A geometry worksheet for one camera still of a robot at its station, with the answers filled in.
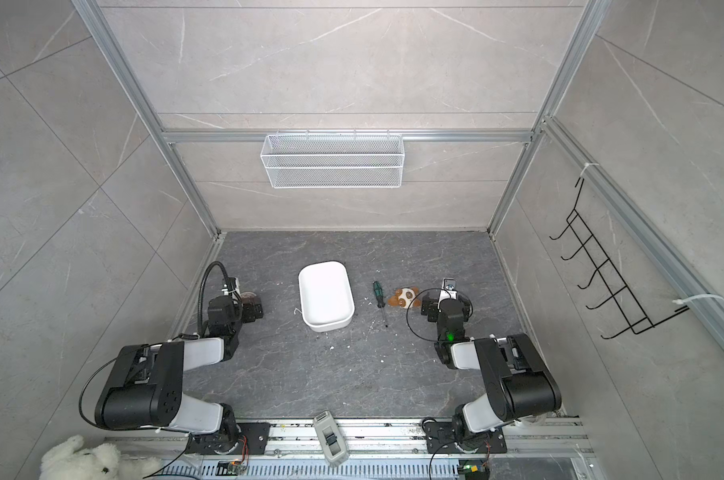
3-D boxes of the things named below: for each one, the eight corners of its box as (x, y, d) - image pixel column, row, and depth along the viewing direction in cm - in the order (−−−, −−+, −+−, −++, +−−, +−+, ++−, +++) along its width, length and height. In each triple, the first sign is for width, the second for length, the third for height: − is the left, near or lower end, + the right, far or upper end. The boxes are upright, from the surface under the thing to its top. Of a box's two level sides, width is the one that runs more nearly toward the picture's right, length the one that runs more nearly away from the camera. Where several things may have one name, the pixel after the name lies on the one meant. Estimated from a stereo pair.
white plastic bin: (305, 337, 93) (301, 328, 88) (300, 275, 108) (297, 265, 104) (358, 327, 95) (358, 317, 90) (346, 268, 111) (345, 257, 106)
